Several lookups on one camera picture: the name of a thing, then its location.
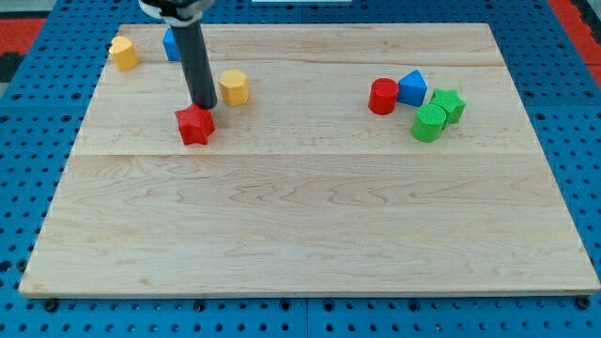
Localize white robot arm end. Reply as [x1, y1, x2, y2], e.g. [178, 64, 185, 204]
[138, 0, 216, 27]

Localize yellow hexagon block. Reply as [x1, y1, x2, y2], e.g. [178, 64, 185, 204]
[219, 69, 250, 106]

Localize blue cube block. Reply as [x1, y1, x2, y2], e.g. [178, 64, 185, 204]
[162, 28, 180, 61]

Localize light wooden board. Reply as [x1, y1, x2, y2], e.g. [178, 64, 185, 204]
[20, 23, 600, 299]

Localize red cylinder block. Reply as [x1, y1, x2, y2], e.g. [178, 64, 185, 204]
[368, 78, 399, 115]

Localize red star block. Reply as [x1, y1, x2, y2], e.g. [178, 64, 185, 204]
[175, 103, 215, 145]

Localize green cylinder block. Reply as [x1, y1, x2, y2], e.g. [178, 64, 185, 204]
[411, 103, 447, 143]

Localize blue triangle block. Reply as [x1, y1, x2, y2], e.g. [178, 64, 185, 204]
[397, 69, 427, 107]

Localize green star block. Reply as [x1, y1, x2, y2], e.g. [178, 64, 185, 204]
[430, 88, 466, 124]

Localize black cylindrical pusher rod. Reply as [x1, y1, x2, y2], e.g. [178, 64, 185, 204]
[171, 22, 218, 109]

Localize yellow heart block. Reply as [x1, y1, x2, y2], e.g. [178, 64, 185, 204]
[109, 36, 139, 71]

